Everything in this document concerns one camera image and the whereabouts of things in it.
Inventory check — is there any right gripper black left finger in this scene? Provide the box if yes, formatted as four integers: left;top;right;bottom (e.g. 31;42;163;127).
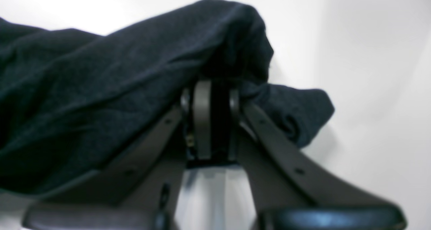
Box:
23;80;212;230

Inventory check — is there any black long-sleeve shirt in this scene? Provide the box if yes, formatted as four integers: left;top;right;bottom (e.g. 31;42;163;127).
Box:
0;0;335;195

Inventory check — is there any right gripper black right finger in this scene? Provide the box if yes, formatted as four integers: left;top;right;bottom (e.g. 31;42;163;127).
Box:
229;89;407;230

